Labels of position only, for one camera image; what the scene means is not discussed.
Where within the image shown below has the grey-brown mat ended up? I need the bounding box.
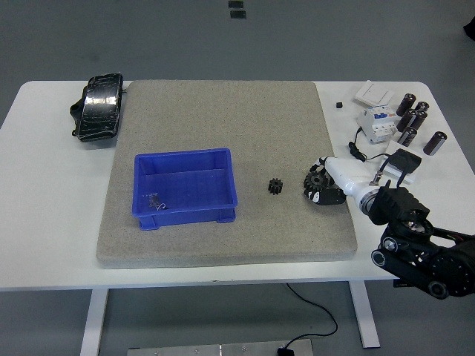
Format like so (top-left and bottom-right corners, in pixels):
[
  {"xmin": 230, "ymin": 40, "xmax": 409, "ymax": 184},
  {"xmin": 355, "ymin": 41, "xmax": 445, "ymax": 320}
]
[{"xmin": 95, "ymin": 79, "xmax": 359, "ymax": 270}]

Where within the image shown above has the large black gear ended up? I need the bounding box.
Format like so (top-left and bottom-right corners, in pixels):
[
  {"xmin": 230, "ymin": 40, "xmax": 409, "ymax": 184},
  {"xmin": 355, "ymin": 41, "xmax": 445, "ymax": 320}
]
[{"xmin": 304, "ymin": 171, "xmax": 332, "ymax": 194}]

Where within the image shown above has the white wall switch plate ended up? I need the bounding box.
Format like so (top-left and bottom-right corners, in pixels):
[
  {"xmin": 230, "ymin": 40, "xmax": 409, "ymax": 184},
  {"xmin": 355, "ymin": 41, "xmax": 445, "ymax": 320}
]
[{"xmin": 353, "ymin": 79, "xmax": 395, "ymax": 106}]

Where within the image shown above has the black power adapter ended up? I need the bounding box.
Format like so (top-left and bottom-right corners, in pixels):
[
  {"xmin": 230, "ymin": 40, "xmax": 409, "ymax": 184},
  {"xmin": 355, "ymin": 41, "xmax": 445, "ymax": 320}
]
[{"xmin": 391, "ymin": 148, "xmax": 423, "ymax": 175}]

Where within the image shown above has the white circuit breaker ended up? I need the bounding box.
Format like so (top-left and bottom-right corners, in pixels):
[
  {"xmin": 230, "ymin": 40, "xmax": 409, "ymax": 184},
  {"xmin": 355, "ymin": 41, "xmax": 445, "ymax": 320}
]
[{"xmin": 356, "ymin": 104, "xmax": 399, "ymax": 145}]

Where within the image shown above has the white flat panel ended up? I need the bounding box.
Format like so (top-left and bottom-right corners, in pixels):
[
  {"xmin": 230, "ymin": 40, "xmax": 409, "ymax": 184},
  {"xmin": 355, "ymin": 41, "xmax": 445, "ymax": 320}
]
[{"xmin": 379, "ymin": 140, "xmax": 416, "ymax": 185}]

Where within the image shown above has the metal base plate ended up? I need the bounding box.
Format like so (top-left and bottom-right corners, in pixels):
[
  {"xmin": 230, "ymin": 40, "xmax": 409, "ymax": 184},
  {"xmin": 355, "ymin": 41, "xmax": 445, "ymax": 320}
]
[{"xmin": 128, "ymin": 339, "xmax": 315, "ymax": 356}]

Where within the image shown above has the black floor cable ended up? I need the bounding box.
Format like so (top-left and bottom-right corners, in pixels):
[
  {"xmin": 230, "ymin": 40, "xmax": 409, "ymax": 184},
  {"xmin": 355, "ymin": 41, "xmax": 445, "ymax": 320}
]
[{"xmin": 285, "ymin": 283, "xmax": 338, "ymax": 349}]

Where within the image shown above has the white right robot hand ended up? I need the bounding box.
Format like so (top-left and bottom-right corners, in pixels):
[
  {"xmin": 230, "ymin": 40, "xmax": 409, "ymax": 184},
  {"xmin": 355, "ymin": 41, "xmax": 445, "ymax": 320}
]
[{"xmin": 303, "ymin": 156, "xmax": 373, "ymax": 208}]

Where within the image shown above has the blue plastic box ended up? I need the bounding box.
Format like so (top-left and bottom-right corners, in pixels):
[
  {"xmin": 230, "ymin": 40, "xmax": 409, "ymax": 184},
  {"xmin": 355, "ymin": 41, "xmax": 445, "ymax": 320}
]
[{"xmin": 132, "ymin": 147, "xmax": 238, "ymax": 231}]

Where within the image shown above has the white table leg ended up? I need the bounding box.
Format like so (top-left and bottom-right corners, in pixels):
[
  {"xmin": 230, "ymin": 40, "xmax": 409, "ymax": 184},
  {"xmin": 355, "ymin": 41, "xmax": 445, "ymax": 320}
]
[
  {"xmin": 348, "ymin": 281, "xmax": 381, "ymax": 349},
  {"xmin": 79, "ymin": 289, "xmax": 109, "ymax": 356}
]

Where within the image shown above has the black tape-wrapped device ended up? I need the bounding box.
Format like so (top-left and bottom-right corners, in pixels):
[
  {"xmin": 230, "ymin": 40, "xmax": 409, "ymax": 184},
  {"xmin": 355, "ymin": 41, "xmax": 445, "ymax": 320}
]
[{"xmin": 69, "ymin": 72, "xmax": 124, "ymax": 144}]

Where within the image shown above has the black object at room edge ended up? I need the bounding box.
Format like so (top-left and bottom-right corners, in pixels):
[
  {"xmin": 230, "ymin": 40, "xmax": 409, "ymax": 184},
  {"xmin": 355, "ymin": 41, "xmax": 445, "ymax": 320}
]
[{"xmin": 462, "ymin": 13, "xmax": 475, "ymax": 47}]

